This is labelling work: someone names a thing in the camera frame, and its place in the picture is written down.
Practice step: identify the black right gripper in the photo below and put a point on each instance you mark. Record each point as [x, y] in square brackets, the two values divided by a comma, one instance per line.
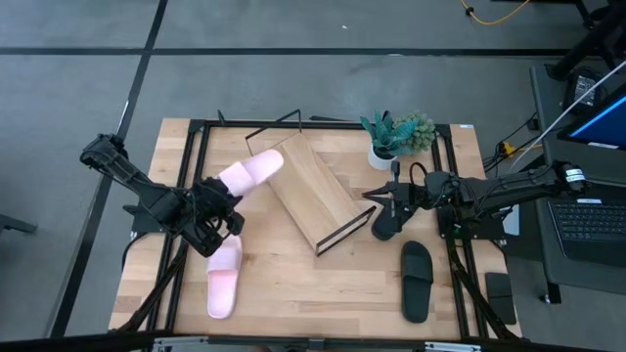
[413, 198]

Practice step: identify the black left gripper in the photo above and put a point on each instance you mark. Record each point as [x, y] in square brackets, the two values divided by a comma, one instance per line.
[212, 225]

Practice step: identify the black slide sandal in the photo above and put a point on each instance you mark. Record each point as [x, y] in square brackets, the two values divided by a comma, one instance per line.
[384, 230]
[416, 288]

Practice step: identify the pink slide sandal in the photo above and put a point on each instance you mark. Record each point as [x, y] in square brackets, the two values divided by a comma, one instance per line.
[224, 283]
[254, 171]

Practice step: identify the wooden shelf black metal frame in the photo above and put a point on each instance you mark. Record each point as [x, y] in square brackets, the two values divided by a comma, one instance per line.
[313, 195]

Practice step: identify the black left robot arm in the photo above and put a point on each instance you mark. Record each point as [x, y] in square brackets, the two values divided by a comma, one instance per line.
[142, 190]

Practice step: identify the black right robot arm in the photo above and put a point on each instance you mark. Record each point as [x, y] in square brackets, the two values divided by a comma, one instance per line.
[504, 193]

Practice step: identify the teal plant in white pot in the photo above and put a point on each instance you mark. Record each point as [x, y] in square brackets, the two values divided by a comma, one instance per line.
[384, 146]

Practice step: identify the small green succulent plant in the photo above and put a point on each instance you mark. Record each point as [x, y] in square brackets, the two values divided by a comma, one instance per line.
[421, 132]

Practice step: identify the yellow plug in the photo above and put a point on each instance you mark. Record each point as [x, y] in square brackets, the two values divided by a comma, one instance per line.
[508, 148]

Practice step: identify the black flat phone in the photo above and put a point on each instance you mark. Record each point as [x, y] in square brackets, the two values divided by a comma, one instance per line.
[500, 298]

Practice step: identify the grey side desk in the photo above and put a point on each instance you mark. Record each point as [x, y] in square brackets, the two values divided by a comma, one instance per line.
[545, 122]

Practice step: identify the thin white rod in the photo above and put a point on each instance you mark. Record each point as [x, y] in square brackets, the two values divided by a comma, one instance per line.
[569, 111]

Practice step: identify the grey furniture foot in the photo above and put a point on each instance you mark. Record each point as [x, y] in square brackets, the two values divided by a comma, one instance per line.
[14, 225]

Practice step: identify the black laptop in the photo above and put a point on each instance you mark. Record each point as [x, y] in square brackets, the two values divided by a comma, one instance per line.
[592, 230]

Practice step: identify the black power adapter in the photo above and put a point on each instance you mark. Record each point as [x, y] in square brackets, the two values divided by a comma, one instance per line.
[582, 88]

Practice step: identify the monitor with blue screen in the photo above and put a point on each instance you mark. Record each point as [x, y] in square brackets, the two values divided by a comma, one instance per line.
[606, 124]

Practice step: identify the black stand leg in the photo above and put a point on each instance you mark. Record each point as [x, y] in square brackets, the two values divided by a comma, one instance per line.
[587, 44]

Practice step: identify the black aluminium table frame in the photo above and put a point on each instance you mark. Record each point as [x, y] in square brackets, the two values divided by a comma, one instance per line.
[342, 125]

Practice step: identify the silver metal bracket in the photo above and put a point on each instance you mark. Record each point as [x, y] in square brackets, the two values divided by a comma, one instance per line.
[452, 347]
[178, 343]

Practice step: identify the black camera mount beam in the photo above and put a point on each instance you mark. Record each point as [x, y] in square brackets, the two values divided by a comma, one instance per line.
[313, 344]

